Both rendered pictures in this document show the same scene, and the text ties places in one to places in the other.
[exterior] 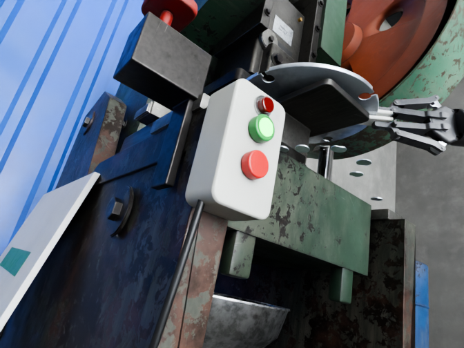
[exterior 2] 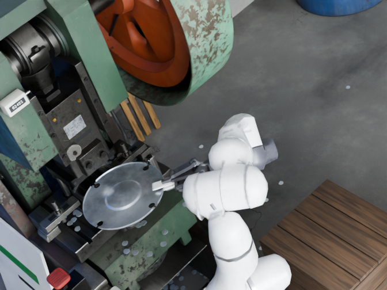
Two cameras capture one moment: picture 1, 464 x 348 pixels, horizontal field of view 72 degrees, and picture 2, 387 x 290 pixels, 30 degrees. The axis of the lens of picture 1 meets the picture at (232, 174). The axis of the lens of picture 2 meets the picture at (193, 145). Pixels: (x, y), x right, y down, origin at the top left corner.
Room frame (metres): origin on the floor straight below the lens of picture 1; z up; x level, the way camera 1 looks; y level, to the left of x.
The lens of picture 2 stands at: (-1.13, -0.57, 2.43)
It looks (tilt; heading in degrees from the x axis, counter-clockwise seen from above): 41 degrees down; 6
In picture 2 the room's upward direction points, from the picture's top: 20 degrees counter-clockwise
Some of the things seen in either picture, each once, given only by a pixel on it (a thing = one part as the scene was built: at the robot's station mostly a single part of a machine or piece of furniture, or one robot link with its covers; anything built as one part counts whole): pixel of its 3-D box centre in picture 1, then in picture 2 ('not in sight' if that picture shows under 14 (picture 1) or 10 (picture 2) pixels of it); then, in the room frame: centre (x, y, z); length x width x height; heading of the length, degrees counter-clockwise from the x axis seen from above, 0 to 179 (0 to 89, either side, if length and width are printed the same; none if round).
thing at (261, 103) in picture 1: (265, 105); not in sight; (0.29, -0.02, 0.61); 0.02 x 0.01 x 0.02; 126
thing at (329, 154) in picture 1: (325, 163); (152, 164); (0.72, -0.22, 0.75); 0.03 x 0.03 x 0.10; 36
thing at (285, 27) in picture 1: (268, 46); (70, 128); (0.69, -0.03, 1.04); 0.17 x 0.15 x 0.30; 36
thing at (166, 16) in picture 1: (163, 26); (61, 283); (0.34, 0.13, 0.72); 0.07 x 0.06 x 0.08; 36
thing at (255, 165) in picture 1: (255, 164); not in sight; (0.29, -0.02, 0.54); 0.03 x 0.01 x 0.03; 126
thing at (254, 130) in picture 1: (262, 128); not in sight; (0.29, -0.02, 0.58); 0.03 x 0.01 x 0.03; 126
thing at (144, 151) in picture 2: not in sight; (128, 152); (0.82, -0.14, 0.76); 0.17 x 0.06 x 0.10; 126
